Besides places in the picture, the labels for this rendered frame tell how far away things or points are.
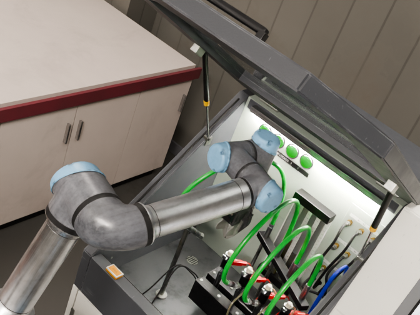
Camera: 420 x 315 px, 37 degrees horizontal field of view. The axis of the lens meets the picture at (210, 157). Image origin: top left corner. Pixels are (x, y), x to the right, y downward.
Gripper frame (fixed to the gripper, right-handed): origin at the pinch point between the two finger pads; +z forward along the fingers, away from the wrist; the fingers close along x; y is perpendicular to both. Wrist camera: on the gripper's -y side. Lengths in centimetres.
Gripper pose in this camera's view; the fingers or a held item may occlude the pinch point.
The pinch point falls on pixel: (228, 234)
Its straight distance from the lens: 184.4
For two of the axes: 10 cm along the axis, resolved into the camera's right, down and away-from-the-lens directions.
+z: -3.1, 8.0, 5.2
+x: 7.0, 5.6, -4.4
